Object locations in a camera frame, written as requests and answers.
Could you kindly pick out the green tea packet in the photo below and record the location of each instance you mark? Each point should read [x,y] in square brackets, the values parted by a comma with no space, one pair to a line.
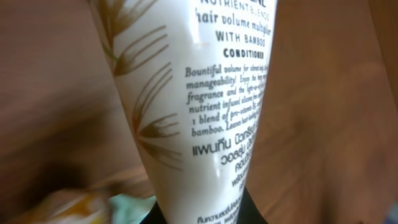
[68,206]

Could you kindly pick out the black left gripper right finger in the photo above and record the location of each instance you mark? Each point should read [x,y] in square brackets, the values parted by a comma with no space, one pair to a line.
[248,212]

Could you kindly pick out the white conditioner tube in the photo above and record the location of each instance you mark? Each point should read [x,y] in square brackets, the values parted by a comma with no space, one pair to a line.
[191,76]

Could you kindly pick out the teal snack packet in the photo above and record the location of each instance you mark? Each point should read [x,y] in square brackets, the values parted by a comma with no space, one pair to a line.
[130,210]

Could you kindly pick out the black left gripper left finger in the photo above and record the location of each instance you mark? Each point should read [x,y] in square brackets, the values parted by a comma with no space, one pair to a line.
[155,216]

